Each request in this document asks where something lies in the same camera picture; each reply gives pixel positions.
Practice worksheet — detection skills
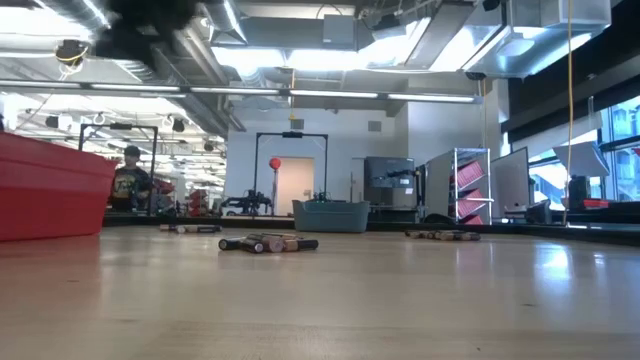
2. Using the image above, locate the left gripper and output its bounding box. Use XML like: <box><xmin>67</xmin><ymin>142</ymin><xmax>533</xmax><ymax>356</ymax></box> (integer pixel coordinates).
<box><xmin>94</xmin><ymin>0</ymin><xmax>200</xmax><ymax>57</ymax></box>

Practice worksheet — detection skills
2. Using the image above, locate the person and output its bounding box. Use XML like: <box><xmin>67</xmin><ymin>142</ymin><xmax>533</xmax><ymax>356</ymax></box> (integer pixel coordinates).
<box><xmin>108</xmin><ymin>144</ymin><xmax>155</xmax><ymax>213</ymax></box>

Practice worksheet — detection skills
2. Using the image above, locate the red ball on pole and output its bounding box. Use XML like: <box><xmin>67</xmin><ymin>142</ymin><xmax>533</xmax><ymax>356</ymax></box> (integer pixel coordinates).
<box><xmin>268</xmin><ymin>156</ymin><xmax>283</xmax><ymax>217</ymax></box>

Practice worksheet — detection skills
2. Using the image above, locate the long red plastic bin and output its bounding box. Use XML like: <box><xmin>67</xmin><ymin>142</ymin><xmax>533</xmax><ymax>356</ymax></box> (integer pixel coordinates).
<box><xmin>0</xmin><ymin>130</ymin><xmax>120</xmax><ymax>243</ymax></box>

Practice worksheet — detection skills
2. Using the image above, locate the suspended linear light fixture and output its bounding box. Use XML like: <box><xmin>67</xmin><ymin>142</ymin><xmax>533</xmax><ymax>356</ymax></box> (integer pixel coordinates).
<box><xmin>0</xmin><ymin>78</ymin><xmax>484</xmax><ymax>105</ymax></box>

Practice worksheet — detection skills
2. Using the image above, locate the small teal plastic bin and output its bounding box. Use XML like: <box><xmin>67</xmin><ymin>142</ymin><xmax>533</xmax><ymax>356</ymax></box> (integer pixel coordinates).
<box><xmin>291</xmin><ymin>199</ymin><xmax>372</xmax><ymax>234</ymax></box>

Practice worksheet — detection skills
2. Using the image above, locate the dark grey cabinet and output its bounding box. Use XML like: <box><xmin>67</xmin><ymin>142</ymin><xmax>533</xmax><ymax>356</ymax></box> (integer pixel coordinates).
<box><xmin>363</xmin><ymin>155</ymin><xmax>418</xmax><ymax>209</ymax></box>

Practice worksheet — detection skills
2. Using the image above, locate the grey upright panel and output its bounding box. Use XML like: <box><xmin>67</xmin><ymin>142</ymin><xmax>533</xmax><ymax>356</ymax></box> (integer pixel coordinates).
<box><xmin>489</xmin><ymin>145</ymin><xmax>532</xmax><ymax>217</ymax></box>

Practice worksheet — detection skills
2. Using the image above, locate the white tilted panel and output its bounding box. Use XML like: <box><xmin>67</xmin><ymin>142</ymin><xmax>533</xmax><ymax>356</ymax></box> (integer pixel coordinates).
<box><xmin>551</xmin><ymin>140</ymin><xmax>612</xmax><ymax>178</ymax></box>

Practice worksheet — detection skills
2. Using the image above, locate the black ceiling device yellow cable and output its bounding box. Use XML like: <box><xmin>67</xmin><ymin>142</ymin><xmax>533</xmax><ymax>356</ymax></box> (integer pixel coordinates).
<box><xmin>53</xmin><ymin>38</ymin><xmax>91</xmax><ymax>70</ymax></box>

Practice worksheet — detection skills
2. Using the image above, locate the black gantry frame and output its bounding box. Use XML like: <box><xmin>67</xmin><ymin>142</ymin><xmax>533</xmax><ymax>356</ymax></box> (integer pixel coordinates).
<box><xmin>78</xmin><ymin>122</ymin><xmax>160</xmax><ymax>217</ymax></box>
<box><xmin>253</xmin><ymin>131</ymin><xmax>330</xmax><ymax>214</ymax></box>

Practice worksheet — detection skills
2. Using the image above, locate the white wire shelving rack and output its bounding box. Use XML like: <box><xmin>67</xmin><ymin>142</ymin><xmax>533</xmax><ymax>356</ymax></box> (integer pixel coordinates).
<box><xmin>424</xmin><ymin>146</ymin><xmax>494</xmax><ymax>226</ymax></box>

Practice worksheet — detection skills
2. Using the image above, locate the black aluminium table frame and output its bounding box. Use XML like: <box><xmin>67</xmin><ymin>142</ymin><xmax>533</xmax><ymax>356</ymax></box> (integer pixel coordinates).
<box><xmin>102</xmin><ymin>212</ymin><xmax>640</xmax><ymax>248</ymax></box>

